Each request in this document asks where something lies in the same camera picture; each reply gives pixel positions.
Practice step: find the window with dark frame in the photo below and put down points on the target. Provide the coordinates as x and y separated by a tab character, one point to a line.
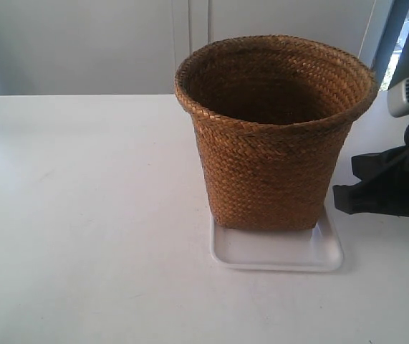
384	37

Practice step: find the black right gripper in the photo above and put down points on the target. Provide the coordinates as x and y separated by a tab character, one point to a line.
379	193

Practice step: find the brown woven wicker basket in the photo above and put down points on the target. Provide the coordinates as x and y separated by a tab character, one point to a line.
270	115

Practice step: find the white rectangular plastic tray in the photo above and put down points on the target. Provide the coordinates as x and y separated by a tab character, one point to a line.
316	250

